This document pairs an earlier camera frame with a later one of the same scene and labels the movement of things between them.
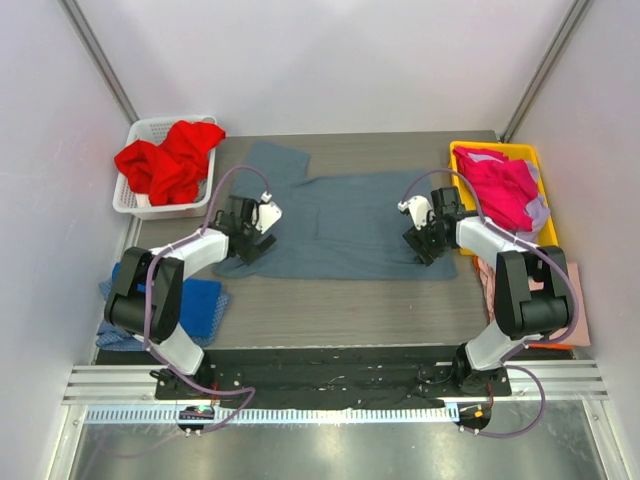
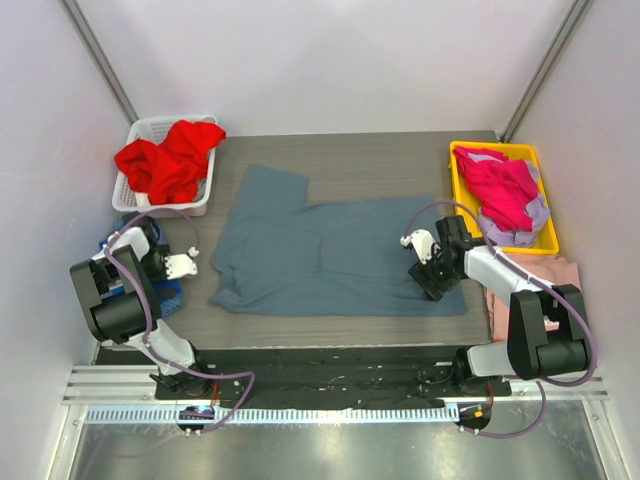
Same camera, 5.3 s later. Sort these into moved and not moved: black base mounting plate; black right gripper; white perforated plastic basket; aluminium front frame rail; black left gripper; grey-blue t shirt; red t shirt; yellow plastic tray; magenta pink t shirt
Moved: black left gripper; black right gripper; grey-blue t shirt
Not moved: magenta pink t shirt; white perforated plastic basket; black base mounting plate; red t shirt; aluminium front frame rail; yellow plastic tray
